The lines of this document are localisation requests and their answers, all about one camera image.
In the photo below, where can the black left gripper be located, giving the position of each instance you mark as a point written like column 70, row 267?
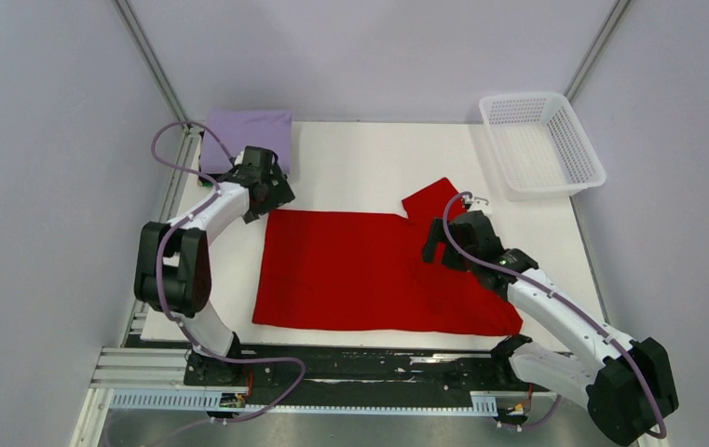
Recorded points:
column 280, row 195

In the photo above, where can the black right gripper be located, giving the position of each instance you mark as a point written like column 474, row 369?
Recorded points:
column 436, row 236

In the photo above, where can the red t shirt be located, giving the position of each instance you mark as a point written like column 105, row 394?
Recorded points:
column 357, row 271

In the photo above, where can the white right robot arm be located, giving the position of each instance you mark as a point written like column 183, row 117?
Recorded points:
column 626, row 386

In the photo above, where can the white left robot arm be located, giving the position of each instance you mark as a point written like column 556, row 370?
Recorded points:
column 173, row 269

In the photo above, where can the lavender folded t shirt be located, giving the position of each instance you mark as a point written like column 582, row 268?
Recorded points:
column 267, row 128

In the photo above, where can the white plastic basket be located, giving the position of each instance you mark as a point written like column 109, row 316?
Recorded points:
column 539, row 145

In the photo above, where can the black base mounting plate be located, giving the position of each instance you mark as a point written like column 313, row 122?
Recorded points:
column 346, row 376

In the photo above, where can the left aluminium frame post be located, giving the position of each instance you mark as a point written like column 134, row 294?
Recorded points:
column 138, row 36

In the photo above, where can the aluminium frame post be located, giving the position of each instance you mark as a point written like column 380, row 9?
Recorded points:
column 597, row 47
column 138, row 36

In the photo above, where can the aluminium front rail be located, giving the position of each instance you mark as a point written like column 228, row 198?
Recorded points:
column 149, row 366

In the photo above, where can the right aluminium frame post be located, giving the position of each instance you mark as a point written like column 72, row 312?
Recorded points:
column 597, row 47

